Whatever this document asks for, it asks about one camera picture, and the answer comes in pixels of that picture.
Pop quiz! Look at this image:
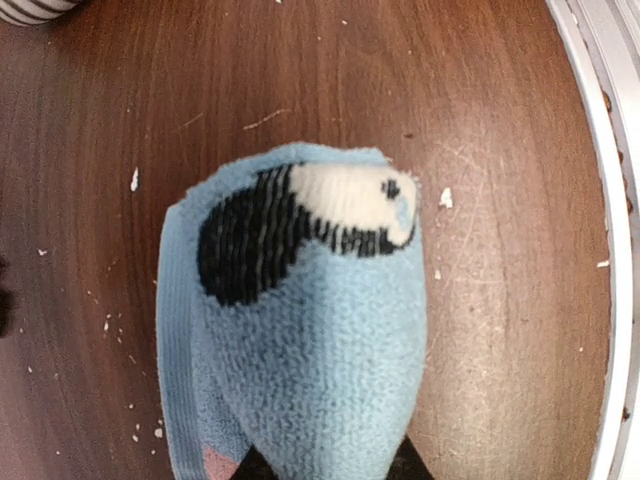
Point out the front aluminium rail base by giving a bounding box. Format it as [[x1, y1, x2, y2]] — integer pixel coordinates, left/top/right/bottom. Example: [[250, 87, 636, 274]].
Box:
[[547, 1, 639, 479]]

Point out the blue polka dot striped towel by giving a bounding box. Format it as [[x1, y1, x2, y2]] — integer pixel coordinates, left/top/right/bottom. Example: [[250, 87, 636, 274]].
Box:
[[156, 143, 427, 479]]

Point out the grey striped ceramic mug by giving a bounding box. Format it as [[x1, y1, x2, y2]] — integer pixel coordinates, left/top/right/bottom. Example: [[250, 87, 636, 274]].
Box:
[[0, 0, 80, 26]]

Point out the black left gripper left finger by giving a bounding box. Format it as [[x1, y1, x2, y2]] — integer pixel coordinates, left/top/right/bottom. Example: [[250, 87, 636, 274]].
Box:
[[233, 445, 278, 480]]

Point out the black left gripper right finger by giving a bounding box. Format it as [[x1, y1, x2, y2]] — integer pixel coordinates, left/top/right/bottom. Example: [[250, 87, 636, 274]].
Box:
[[386, 436, 434, 480]]

